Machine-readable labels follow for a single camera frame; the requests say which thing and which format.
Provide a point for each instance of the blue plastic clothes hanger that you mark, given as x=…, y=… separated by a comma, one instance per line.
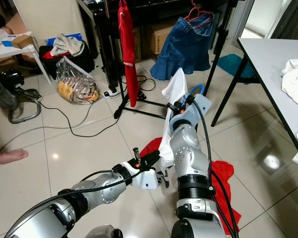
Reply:
x=196, y=88

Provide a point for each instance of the red striped polo shirt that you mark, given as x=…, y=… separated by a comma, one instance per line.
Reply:
x=223, y=173

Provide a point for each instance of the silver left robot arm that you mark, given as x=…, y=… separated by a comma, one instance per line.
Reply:
x=84, y=198

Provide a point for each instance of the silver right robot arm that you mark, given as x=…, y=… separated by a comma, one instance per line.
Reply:
x=191, y=158

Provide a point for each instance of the blue denim garment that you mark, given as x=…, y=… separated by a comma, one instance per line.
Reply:
x=183, y=44

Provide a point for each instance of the white power strip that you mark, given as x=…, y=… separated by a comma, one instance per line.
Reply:
x=110, y=92

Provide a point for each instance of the teal floor mat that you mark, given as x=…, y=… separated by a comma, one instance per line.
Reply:
x=233, y=64

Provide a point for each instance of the black clothes rack stand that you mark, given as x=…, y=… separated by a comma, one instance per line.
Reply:
x=222, y=39

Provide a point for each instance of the clear plastic bag with packets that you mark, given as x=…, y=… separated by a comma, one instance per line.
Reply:
x=77, y=87

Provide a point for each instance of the black storage bag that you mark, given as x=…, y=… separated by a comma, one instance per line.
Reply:
x=84, y=59

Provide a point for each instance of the white polo shirt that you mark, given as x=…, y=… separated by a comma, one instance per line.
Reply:
x=295, y=84

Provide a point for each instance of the black floor fan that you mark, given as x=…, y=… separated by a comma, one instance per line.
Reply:
x=5, y=89

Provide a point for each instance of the blue flat box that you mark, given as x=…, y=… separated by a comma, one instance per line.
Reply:
x=72, y=36

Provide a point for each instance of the grey beige crumpled cloth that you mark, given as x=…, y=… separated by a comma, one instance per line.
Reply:
x=67, y=44

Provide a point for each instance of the person bare foot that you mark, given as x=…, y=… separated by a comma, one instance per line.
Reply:
x=10, y=155

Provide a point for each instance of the small red cloth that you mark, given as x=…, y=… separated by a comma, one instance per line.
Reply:
x=52, y=54

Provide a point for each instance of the white side table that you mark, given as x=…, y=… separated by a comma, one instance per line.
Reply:
x=10, y=49

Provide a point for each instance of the dark grey curtain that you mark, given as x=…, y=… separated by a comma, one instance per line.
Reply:
x=292, y=17

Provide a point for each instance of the small brown cardboard box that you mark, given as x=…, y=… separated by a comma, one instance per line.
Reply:
x=22, y=40

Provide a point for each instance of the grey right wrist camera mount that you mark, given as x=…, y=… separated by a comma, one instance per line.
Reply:
x=199, y=106

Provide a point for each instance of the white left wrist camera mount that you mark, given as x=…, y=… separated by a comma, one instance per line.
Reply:
x=146, y=179

